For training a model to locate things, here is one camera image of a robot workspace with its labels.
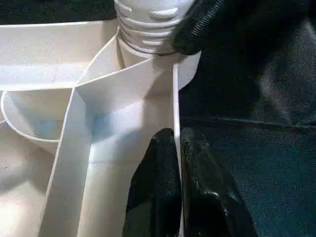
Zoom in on white plastic table top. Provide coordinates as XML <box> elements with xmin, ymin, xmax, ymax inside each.
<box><xmin>0</xmin><ymin>20</ymin><xmax>201</xmax><ymax>237</ymax></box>

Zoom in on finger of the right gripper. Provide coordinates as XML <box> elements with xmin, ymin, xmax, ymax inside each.
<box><xmin>172</xmin><ymin>0</ymin><xmax>308</xmax><ymax>56</ymax></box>

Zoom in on white plastic table leg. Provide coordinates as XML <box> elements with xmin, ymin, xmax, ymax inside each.
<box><xmin>114</xmin><ymin>0</ymin><xmax>196</xmax><ymax>56</ymax></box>

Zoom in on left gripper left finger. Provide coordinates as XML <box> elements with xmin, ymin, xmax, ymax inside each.
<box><xmin>124</xmin><ymin>127</ymin><xmax>183</xmax><ymax>237</ymax></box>

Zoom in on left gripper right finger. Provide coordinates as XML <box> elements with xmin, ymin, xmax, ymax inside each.
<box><xmin>179</xmin><ymin>127</ymin><xmax>258</xmax><ymax>237</ymax></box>

